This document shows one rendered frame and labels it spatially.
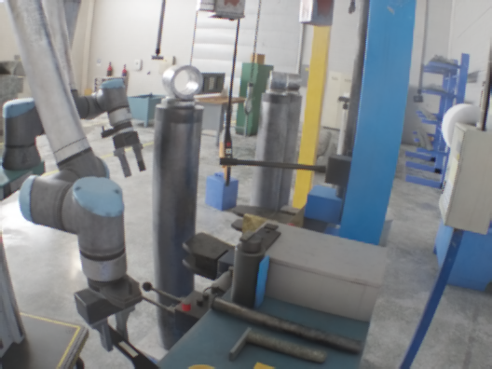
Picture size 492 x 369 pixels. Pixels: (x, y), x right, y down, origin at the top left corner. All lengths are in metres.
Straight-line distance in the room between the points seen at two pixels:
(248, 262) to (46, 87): 0.62
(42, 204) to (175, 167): 1.01
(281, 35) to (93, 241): 12.21
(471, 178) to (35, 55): 1.46
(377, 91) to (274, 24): 11.62
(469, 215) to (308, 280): 0.80
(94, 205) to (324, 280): 0.62
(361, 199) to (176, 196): 0.77
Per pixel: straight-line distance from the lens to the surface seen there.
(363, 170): 1.30
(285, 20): 12.71
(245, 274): 0.95
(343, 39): 12.22
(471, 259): 3.58
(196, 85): 1.62
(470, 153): 1.49
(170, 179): 1.61
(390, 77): 1.26
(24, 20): 0.85
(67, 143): 0.78
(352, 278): 0.97
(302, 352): 0.86
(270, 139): 2.78
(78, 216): 0.62
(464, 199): 1.52
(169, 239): 1.72
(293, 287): 1.02
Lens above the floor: 1.67
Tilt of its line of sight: 17 degrees down
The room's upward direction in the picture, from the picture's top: 6 degrees clockwise
